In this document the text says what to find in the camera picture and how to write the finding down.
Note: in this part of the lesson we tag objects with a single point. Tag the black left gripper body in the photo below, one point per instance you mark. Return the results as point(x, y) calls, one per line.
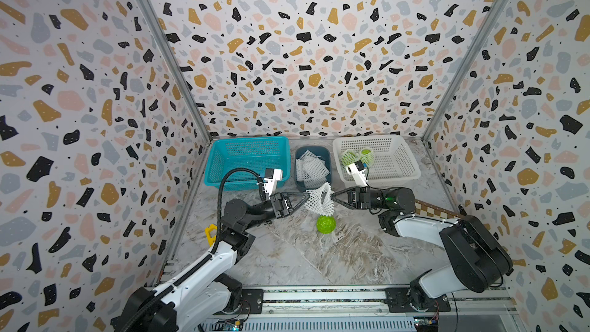
point(276, 207)

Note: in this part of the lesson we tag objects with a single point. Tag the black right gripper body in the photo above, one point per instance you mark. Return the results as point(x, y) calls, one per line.
point(370, 200)

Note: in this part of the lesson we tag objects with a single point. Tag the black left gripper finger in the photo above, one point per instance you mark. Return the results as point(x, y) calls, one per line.
point(294, 204)
point(298, 196)

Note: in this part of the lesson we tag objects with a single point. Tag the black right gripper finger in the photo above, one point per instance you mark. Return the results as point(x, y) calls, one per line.
point(342, 203)
point(342, 193)

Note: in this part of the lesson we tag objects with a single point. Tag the green custard apple dark spots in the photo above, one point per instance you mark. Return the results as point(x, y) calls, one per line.
point(326, 224)

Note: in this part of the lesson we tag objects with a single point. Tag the white foam net sleeve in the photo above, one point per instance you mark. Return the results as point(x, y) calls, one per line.
point(349, 157)
point(320, 201)
point(367, 156)

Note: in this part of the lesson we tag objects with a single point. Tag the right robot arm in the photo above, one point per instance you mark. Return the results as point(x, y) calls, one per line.
point(477, 261)

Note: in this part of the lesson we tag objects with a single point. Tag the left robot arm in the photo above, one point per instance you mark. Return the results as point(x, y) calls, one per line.
point(198, 267)

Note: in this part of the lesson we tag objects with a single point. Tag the white foam nets pile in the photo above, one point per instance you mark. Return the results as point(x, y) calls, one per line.
point(311, 170)

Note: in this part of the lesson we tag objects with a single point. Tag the dark blue net bin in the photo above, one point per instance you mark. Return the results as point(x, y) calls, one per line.
point(318, 150)

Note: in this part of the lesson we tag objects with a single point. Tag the white plastic basket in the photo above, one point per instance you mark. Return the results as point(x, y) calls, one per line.
point(394, 164)

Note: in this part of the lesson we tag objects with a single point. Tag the wooden chessboard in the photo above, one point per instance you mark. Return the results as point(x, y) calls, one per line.
point(431, 211)

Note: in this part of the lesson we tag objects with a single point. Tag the teal plastic basket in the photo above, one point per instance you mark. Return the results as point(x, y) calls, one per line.
point(257, 154)

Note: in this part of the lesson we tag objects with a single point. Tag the yellow triangular plastic block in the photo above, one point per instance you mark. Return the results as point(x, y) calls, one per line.
point(211, 234)

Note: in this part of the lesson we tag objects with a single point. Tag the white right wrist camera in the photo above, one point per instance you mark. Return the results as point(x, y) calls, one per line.
point(358, 171)

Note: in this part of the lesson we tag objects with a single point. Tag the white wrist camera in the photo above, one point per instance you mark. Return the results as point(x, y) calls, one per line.
point(358, 171)
point(272, 177)

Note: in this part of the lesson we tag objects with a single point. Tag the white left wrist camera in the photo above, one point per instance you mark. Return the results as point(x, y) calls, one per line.
point(272, 177)

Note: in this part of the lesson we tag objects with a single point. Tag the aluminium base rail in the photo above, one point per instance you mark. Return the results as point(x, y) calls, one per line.
point(331, 308)

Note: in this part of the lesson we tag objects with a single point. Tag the aluminium corner post right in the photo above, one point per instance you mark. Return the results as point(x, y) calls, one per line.
point(476, 47)

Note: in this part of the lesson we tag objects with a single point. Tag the aluminium corner post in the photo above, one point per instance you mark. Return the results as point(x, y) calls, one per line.
point(476, 47)
point(171, 62)

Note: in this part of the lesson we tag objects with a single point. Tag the aluminium corner post left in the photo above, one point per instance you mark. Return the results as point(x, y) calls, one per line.
point(171, 62)

